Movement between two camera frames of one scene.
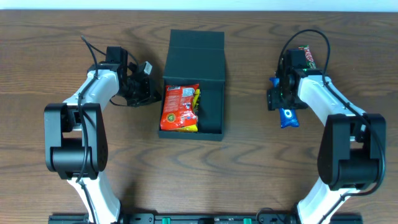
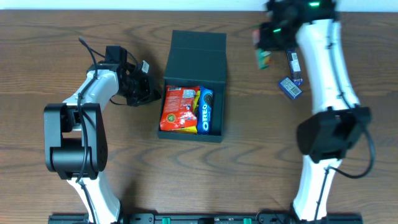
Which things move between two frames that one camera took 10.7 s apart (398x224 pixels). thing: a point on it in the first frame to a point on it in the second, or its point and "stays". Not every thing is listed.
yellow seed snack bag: x=196 y=100 stays
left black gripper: x=144 y=90 stays
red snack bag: x=178 y=109 stays
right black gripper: x=273 y=98 to x=265 y=35
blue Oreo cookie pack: x=288 y=117 to x=205 y=111
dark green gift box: x=198 y=57 stays
